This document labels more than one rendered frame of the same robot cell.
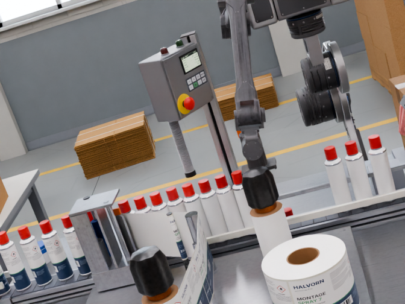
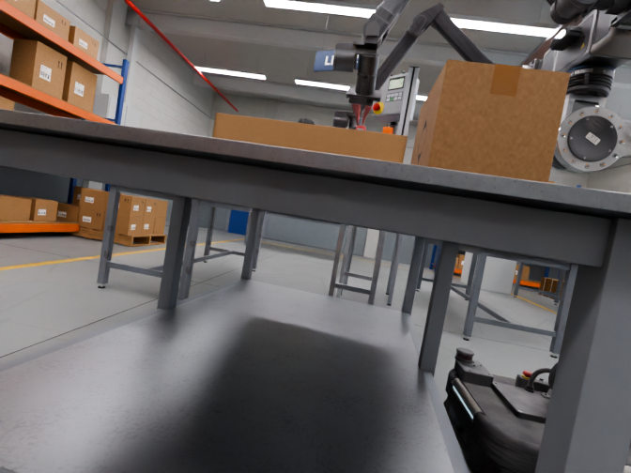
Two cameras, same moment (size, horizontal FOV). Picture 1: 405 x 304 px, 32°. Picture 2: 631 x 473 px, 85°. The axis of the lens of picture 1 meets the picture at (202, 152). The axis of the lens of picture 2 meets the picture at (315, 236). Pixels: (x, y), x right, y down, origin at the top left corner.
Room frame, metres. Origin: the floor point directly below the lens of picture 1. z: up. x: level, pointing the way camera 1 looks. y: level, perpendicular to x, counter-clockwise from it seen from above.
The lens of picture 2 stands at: (1.84, -1.67, 0.75)
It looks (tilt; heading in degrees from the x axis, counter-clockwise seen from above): 3 degrees down; 90
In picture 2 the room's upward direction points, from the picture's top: 10 degrees clockwise
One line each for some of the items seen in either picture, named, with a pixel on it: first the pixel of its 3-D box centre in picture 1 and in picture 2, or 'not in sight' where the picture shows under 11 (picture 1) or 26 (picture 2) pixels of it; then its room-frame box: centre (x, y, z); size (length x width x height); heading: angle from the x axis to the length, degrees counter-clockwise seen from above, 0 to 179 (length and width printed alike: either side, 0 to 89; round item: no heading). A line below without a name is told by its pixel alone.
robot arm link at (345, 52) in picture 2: not in sight; (356, 49); (1.87, -0.68, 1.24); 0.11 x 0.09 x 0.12; 174
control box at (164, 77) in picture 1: (177, 81); (394, 99); (2.11, 0.01, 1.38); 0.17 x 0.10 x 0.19; 135
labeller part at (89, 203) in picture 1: (94, 202); not in sight; (1.98, 0.35, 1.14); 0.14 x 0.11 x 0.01; 80
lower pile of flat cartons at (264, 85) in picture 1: (242, 98); not in sight; (6.60, -0.52, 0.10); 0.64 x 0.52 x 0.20; 81
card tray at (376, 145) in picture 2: not in sight; (322, 160); (1.83, -1.07, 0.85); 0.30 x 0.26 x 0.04; 80
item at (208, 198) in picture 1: (213, 210); not in sight; (2.02, 0.03, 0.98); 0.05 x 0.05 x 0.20
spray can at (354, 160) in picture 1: (358, 174); not in sight; (1.95, -0.42, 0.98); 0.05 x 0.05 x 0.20
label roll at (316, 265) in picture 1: (310, 282); not in sight; (1.49, -0.15, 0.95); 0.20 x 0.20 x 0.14
